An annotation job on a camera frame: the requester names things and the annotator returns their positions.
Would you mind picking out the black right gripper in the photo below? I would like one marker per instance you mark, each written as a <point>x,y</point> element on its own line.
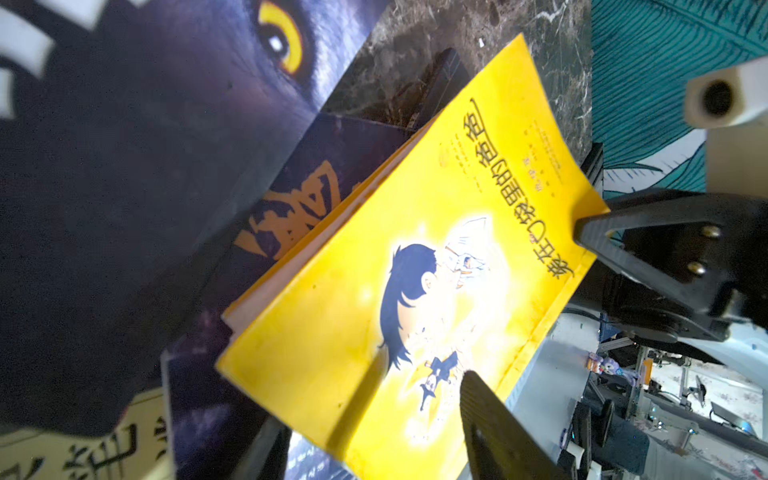
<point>673,264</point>

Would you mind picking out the dark wolf eye book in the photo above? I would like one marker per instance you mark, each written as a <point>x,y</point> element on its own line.
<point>135,138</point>

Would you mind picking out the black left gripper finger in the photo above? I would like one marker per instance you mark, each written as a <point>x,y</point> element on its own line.
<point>498,447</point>

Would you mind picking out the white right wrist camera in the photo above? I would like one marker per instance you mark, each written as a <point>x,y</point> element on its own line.
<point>727,97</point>

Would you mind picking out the purple book on lower shelf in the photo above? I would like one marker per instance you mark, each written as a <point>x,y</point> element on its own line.
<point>212,423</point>

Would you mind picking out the blue book yellow label right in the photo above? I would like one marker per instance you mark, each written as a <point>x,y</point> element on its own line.
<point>305,461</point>

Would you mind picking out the yellow cartoon cover book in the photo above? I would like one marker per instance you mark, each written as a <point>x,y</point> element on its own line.
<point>456,255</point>

